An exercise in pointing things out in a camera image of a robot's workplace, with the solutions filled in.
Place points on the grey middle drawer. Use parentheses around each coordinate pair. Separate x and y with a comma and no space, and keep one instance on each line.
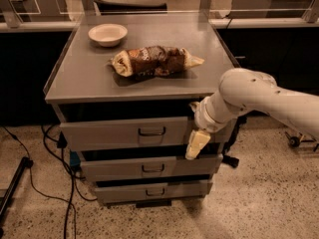
(151,167)

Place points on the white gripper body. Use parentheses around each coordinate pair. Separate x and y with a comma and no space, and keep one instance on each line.
(201,117)

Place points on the grey drawer cabinet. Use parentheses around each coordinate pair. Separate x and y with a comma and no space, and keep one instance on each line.
(85,88)

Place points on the black stand leg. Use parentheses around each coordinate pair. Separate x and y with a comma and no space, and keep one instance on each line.
(6,198)

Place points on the grey top drawer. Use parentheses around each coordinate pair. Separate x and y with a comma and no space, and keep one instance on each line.
(127,133)

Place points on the grey drawer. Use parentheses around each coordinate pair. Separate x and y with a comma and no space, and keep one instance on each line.
(127,133)
(143,192)
(151,167)

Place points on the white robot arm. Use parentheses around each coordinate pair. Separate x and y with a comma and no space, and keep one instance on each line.
(242,91)

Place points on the clear acrylic barrier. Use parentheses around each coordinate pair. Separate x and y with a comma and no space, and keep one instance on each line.
(219,13)

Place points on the brown snack bag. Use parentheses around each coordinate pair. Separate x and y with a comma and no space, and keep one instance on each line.
(159,61)

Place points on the grey bottom drawer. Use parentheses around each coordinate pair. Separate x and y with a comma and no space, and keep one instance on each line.
(143,192)

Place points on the grey background cabinet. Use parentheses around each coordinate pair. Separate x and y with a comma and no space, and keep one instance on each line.
(244,9)
(41,10)

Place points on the grey background cabinet right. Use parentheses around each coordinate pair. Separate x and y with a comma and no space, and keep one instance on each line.
(244,9)

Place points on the grey background cabinet left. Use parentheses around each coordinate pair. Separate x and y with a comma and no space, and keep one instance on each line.
(41,10)

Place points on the wheeled cart base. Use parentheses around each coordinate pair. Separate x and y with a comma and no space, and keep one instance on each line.
(295,141)

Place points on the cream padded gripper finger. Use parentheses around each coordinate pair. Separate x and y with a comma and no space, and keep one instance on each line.
(197,141)

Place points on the white bowl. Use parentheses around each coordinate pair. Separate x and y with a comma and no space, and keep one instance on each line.
(108,35)

